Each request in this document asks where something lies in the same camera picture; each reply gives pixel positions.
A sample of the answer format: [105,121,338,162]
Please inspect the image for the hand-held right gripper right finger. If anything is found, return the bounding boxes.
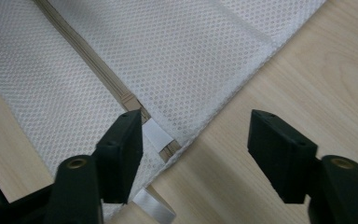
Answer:
[247,108,319,205]

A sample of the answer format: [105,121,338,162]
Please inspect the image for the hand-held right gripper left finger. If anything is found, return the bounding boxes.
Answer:
[91,108,145,205]

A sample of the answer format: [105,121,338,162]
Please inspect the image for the white mesh laundry bag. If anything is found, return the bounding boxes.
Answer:
[0,0,328,224]

